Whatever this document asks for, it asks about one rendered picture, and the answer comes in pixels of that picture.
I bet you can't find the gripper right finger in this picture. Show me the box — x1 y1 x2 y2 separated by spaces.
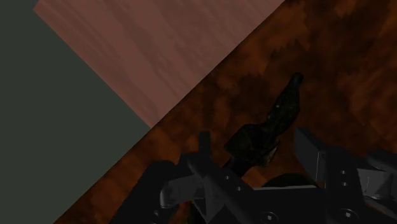
293 127 397 224

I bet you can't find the black bottle-shaped figure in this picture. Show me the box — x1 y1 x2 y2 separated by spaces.
221 72 305 178

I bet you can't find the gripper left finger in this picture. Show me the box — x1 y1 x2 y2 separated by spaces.
111 132 256 224

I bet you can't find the brown wooden table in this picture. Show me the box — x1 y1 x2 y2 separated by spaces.
54 0 397 224

